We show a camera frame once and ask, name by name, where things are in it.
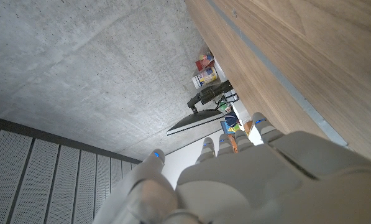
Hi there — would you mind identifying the white canister with label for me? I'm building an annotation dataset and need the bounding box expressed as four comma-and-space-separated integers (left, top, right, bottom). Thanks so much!
191, 66, 219, 90

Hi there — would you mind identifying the black computer monitor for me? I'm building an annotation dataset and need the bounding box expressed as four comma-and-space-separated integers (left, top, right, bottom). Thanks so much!
166, 108, 225, 136

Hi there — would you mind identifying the white cardboard box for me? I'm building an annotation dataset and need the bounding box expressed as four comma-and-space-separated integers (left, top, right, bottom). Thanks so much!
231, 98, 252, 126

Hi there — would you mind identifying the red cup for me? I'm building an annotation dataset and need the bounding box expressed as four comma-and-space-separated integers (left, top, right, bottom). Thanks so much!
195, 52, 215, 72

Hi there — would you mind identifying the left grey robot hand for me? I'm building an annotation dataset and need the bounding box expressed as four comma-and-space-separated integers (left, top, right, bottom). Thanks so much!
91, 111, 371, 224

